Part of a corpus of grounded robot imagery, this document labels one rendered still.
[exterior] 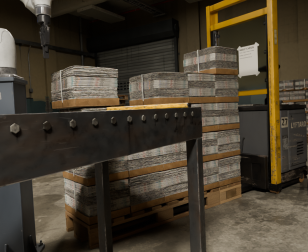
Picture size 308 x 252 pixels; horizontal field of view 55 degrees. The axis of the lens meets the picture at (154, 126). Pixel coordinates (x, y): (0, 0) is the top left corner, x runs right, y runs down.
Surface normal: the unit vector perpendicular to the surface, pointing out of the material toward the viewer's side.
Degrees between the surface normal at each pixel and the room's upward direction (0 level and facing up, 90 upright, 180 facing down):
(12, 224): 90
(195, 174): 90
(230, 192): 90
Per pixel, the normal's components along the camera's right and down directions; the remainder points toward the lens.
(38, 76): 0.84, -0.01
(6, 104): 0.07, 0.05
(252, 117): -0.79, 0.07
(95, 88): 0.62, 0.01
